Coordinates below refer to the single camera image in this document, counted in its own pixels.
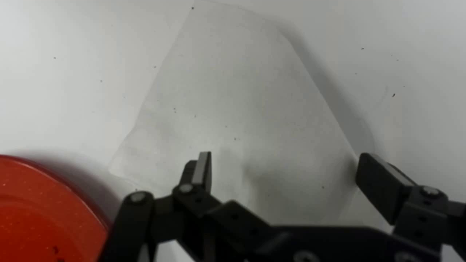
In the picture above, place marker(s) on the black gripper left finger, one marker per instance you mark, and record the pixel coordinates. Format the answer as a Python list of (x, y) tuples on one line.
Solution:
[(194, 227)]

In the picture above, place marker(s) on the white cloth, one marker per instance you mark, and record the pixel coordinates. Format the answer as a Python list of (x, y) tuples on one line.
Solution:
[(233, 96)]

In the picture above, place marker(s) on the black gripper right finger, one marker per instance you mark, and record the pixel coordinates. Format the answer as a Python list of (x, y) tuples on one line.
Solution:
[(413, 218)]

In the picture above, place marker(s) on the red plate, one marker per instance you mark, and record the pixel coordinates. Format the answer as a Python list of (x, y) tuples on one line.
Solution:
[(44, 218)]

